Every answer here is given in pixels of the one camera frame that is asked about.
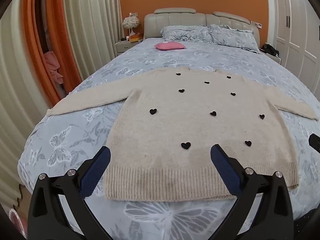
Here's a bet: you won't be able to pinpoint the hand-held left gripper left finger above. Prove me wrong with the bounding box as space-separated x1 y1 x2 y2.
27 145 112 240

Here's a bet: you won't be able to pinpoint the feather shade table lamp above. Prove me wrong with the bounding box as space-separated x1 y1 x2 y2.
122 12 140 35

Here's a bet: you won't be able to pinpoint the black bag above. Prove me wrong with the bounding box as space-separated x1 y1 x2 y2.
261 44 279 57

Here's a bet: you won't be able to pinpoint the beige nightstand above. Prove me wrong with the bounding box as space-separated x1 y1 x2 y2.
115 39 143 55
260 49 282 65

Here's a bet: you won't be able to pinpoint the small pink pillow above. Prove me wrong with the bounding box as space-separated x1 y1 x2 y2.
154 42 186 51

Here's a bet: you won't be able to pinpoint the butterfly print pillow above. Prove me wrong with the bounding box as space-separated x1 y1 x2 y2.
209 24 259 53
160 25 215 42

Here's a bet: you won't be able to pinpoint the beige padded headboard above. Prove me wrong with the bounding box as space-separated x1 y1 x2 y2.
144 7 261 48

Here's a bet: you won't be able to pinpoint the beige sweater with black hearts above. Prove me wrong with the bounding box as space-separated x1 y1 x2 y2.
46 67 319 202

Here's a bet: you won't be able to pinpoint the beige pleated curtain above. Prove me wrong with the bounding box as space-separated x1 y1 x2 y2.
62 0 125 80
0 0 50 205

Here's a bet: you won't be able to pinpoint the pink clothes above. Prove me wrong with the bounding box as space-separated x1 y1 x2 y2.
44 51 64 85

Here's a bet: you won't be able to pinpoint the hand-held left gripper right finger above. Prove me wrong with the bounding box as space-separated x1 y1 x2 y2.
210 144 294 240

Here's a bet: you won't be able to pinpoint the foam puzzle floor mat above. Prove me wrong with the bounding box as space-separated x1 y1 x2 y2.
9 183 31 240

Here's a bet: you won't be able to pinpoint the white wardrobe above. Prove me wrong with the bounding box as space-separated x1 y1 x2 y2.
269 0 320 90

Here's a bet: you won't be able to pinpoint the orange curtain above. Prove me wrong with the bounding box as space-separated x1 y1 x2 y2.
21 0 83 108

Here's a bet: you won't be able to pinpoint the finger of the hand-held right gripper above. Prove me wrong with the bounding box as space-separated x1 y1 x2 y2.
309 134 320 153

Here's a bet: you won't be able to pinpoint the bed with butterfly print cover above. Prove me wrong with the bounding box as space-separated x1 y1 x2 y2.
17 37 320 240

